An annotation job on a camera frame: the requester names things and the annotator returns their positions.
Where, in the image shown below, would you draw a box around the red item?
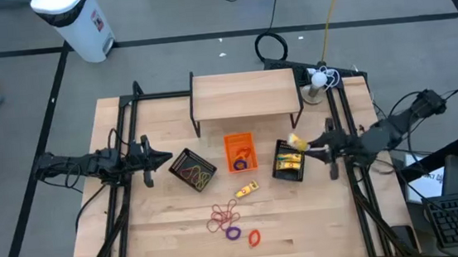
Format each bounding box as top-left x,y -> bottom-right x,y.
235,145 -> 253,161

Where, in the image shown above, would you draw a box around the yellow hanging cable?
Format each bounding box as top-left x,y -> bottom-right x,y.
316,0 -> 353,65

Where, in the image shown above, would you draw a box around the purple coil wristband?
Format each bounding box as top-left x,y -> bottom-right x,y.
224,225 -> 243,242

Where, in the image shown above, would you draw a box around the black plastic basket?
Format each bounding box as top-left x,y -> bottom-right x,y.
268,137 -> 308,185
166,145 -> 220,196

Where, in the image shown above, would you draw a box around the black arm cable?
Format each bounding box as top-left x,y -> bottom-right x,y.
60,127 -> 134,190
385,85 -> 458,155

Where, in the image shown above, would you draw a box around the white paper sheet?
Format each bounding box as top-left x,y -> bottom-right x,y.
401,152 -> 448,206

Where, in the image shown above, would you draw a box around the white trash bin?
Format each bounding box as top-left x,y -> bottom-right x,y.
29,0 -> 118,70

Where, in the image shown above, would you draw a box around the black phone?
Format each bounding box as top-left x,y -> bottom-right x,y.
389,223 -> 421,257

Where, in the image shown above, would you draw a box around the white globe desk lamp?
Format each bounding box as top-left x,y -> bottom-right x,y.
299,69 -> 332,106

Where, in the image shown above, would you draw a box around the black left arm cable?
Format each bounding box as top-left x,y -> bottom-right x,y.
60,127 -> 134,190

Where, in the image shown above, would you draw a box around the wooden shelf riser black legs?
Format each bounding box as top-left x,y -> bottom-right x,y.
186,61 -> 307,139

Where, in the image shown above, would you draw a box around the yellow rubber band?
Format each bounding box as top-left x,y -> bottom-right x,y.
180,162 -> 215,193

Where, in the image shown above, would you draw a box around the orange coil wristband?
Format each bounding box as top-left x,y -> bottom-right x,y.
247,228 -> 263,248

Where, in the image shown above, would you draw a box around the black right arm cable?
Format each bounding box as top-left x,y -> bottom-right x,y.
385,85 -> 458,155

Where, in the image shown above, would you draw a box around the black hanging cable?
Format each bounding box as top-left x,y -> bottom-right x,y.
249,0 -> 291,65

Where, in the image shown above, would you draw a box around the orange plastic basket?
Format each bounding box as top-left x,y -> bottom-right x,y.
223,131 -> 259,174

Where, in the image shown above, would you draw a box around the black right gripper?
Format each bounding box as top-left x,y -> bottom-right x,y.
305,115 -> 361,183

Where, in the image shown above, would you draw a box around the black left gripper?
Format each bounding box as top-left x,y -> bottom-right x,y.
128,132 -> 176,190

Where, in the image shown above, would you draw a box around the red rubber band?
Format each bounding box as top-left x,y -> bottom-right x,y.
204,202 -> 233,235
178,164 -> 204,183
218,197 -> 243,225

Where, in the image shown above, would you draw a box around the black power strip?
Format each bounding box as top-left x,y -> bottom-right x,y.
263,49 -> 369,91

